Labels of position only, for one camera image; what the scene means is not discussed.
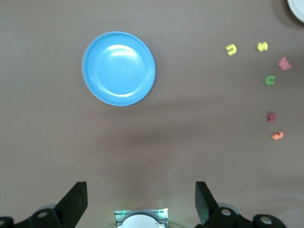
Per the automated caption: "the pink foam letter w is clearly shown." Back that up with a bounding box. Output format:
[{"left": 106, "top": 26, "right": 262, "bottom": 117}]
[{"left": 277, "top": 56, "right": 292, "bottom": 71}]

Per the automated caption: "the brown table cover mat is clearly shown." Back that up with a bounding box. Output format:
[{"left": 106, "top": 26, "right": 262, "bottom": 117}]
[{"left": 0, "top": 0, "right": 304, "bottom": 228}]

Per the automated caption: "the yellow foam letter u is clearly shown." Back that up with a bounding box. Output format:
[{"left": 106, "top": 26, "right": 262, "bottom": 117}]
[{"left": 225, "top": 44, "right": 238, "bottom": 57}]

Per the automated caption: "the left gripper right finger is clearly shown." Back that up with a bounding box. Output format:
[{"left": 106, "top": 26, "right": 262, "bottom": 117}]
[{"left": 194, "top": 181, "right": 288, "bottom": 228}]

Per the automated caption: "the off-white round plate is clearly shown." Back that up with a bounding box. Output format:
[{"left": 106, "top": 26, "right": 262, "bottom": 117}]
[{"left": 286, "top": 0, "right": 304, "bottom": 24}]

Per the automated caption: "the blue round plate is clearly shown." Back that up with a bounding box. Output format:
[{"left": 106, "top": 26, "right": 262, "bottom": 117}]
[{"left": 81, "top": 31, "right": 157, "bottom": 107}]

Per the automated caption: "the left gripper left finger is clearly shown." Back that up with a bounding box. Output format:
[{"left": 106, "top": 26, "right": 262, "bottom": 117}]
[{"left": 0, "top": 181, "right": 88, "bottom": 228}]

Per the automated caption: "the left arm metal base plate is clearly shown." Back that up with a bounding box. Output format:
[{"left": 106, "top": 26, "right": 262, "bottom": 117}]
[{"left": 114, "top": 208, "right": 169, "bottom": 228}]

